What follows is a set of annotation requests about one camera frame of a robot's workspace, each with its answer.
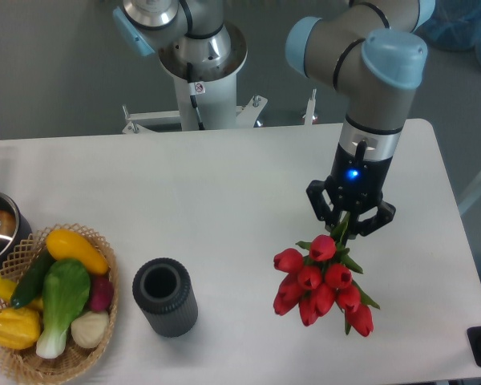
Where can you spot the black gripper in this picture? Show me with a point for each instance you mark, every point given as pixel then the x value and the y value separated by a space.
pixel 355 186

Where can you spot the dark grey ribbed vase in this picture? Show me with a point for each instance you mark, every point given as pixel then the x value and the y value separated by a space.
pixel 162 289

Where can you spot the white garlic bulb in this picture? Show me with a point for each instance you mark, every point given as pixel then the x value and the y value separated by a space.
pixel 88 330

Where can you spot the woven wicker basket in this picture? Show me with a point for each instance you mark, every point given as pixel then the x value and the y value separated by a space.
pixel 25 367

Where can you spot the dark green cucumber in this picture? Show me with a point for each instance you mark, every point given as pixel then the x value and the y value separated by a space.
pixel 31 284

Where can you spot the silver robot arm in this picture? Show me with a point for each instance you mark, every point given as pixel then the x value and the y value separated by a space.
pixel 370 53

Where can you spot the purple radish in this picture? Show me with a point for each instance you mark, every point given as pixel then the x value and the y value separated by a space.
pixel 101 294

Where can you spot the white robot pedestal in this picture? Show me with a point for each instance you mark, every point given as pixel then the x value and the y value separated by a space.
pixel 202 105

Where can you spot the yellow bell pepper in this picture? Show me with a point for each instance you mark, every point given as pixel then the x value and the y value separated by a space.
pixel 19 329

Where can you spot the yellow squash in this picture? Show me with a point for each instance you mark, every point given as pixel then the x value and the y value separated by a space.
pixel 64 244

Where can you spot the red tulip bouquet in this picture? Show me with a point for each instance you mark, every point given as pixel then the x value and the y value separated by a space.
pixel 318 276

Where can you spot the green bok choy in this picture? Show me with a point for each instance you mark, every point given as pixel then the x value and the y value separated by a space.
pixel 65 292

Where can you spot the small yellow gourd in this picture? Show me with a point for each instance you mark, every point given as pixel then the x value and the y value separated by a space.
pixel 7 288

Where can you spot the blue plastic bag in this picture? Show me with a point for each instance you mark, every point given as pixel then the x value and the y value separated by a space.
pixel 455 26

